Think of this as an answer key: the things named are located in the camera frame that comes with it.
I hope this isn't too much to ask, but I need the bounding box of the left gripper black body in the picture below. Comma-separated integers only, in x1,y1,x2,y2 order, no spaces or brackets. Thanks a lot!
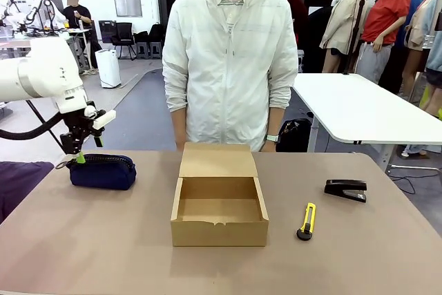
59,100,107,155

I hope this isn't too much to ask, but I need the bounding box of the navy zipper pouch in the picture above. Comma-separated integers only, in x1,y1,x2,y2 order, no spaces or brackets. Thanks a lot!
55,153,138,191

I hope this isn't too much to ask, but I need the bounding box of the black stapler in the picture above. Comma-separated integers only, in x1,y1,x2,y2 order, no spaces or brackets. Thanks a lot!
323,178,368,204

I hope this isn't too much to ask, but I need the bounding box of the person's left forearm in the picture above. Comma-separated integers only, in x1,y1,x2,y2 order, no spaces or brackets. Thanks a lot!
265,106,286,137

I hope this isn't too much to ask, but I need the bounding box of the person's right forearm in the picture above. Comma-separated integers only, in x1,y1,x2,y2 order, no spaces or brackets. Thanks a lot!
171,110,189,141

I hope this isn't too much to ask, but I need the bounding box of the brown cardboard box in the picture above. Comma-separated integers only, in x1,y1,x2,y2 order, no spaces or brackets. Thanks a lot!
170,142,270,248

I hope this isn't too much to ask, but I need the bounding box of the black tripod leg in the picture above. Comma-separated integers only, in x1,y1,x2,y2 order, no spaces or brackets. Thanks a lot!
25,99,66,155

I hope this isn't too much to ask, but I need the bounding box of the white air purifier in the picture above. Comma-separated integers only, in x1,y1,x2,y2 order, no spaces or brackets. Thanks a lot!
94,49,122,89

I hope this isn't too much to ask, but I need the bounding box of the background work table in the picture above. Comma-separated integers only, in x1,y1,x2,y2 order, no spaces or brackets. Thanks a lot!
0,27,93,75

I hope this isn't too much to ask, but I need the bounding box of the black office chair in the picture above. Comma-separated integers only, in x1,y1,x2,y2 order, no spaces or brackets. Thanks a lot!
110,22,137,61

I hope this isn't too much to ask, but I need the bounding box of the person in black shirt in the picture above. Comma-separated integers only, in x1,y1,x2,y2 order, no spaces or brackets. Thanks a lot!
61,0,103,70

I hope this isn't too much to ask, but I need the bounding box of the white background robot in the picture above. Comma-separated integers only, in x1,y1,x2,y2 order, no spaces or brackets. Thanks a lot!
26,0,67,32

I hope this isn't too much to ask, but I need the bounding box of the person in white jacket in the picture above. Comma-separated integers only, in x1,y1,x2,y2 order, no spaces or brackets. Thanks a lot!
161,0,300,153

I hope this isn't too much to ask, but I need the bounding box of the black bag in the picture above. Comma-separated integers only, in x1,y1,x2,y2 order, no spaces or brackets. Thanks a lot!
277,118,314,153

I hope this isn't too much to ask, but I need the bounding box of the yellow black utility knife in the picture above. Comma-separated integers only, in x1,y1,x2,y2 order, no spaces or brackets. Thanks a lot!
296,202,317,242

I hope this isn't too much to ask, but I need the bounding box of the mannequin with dark red top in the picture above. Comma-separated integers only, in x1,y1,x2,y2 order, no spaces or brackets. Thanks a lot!
276,0,309,54

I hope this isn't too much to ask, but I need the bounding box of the white folding table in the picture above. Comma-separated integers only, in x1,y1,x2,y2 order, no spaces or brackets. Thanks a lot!
291,73,442,175

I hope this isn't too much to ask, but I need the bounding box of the mannequin with beige coat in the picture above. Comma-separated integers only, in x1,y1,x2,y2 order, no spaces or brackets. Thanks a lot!
318,0,367,75

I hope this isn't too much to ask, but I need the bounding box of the person in red shirt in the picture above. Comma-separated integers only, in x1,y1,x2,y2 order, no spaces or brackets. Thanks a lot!
355,0,412,86

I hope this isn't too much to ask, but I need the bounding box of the mannequin with bucket hat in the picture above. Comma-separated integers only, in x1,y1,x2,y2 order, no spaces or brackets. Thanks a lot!
402,0,442,116

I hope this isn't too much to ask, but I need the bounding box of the left gripper white camera box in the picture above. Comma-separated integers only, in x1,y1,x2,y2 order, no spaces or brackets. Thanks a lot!
92,109,117,129

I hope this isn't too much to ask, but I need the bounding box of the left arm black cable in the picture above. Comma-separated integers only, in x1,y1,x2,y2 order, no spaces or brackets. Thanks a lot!
0,113,67,141

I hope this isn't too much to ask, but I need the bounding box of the black floor cable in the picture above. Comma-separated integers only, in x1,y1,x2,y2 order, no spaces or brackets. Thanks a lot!
389,165,442,196

